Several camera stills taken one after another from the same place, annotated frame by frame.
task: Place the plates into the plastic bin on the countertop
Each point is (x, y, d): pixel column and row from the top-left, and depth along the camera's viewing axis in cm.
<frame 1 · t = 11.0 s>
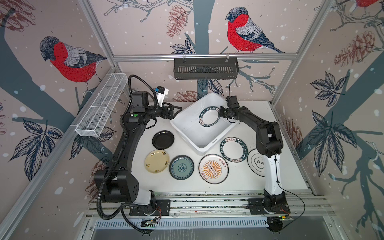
left hand: (175, 106, 74), fingers open
right hand: (218, 113, 105), fingers closed
white plastic bin: (199, 125, 109), on the table
black plate: (163, 139, 100), on the table
yellow plate: (156, 161, 91), on the table
teal patterned plate: (181, 167, 89), on the table
orange sunburst plate: (213, 168, 88), on the table
green rim plate large: (233, 149, 94), point 2 cm above the table
green rim plate small: (209, 116, 111), point 3 cm above the table
white plate black outline: (255, 163, 89), on the table

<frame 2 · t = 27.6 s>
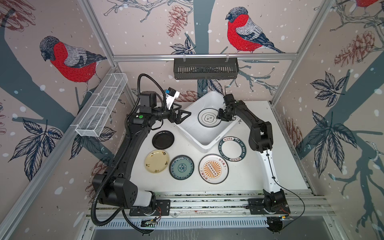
left hand: (184, 109, 70), fingers open
right hand: (218, 118, 107), fingers open
white plate black outline: (207, 117, 112), on the table
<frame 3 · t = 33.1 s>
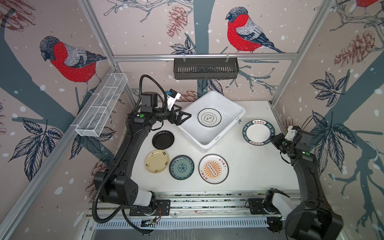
left hand: (184, 111, 71), fingers open
right hand: (271, 136, 80), fingers closed
green rim plate large: (258, 132, 90), point 13 cm above the table
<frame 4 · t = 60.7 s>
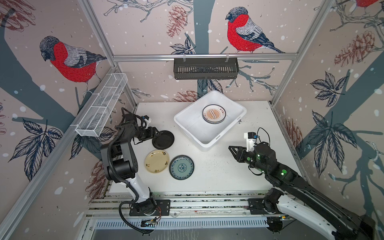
left hand: (154, 134, 92), fingers open
right hand: (228, 149, 73), fingers open
orange sunburst plate: (214, 114, 113), point 3 cm above the table
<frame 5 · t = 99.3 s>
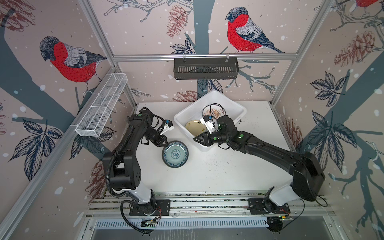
left hand: (164, 143, 82), fingers closed
right hand: (194, 140, 76), fingers open
yellow plate: (191, 125, 109), on the table
teal patterned plate: (175, 154, 84), point 9 cm above the table
